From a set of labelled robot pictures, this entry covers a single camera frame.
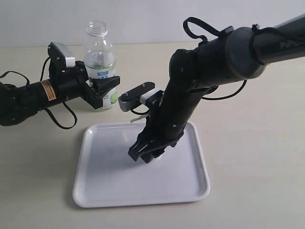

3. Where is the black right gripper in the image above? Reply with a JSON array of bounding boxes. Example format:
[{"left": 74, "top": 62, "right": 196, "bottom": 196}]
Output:
[{"left": 128, "top": 125, "right": 185, "bottom": 164}]

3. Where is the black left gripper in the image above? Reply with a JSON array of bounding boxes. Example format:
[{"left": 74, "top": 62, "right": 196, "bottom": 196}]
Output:
[{"left": 49, "top": 61, "right": 120, "bottom": 109}]

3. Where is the white bottle cap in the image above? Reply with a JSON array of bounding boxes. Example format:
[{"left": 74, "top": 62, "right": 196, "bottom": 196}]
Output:
[{"left": 153, "top": 155, "right": 162, "bottom": 161}]

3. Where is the clear plastic drink bottle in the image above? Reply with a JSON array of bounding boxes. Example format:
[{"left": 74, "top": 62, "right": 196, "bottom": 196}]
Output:
[{"left": 83, "top": 20, "right": 119, "bottom": 111}]

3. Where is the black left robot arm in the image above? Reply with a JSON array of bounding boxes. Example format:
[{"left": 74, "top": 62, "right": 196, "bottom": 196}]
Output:
[{"left": 0, "top": 61, "right": 120, "bottom": 129}]

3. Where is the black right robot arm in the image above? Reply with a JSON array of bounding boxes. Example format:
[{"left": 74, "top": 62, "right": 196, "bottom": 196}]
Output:
[{"left": 119, "top": 15, "right": 305, "bottom": 163}]

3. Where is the white rectangular plastic tray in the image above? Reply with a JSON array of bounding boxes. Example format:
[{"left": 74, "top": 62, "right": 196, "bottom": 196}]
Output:
[{"left": 72, "top": 122, "right": 210, "bottom": 208}]

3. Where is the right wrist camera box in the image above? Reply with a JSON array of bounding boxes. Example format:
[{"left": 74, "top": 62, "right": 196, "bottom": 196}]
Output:
[{"left": 118, "top": 82, "right": 161, "bottom": 112}]

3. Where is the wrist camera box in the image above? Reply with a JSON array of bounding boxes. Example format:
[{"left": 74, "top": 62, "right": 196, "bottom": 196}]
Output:
[
  {"left": 48, "top": 42, "right": 76, "bottom": 70},
  {"left": 118, "top": 82, "right": 161, "bottom": 112}
]

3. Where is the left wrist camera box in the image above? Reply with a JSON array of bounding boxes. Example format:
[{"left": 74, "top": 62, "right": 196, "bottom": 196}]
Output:
[{"left": 48, "top": 42, "right": 76, "bottom": 70}]

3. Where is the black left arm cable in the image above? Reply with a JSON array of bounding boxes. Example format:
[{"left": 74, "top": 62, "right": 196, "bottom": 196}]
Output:
[{"left": 0, "top": 57, "right": 78, "bottom": 130}]

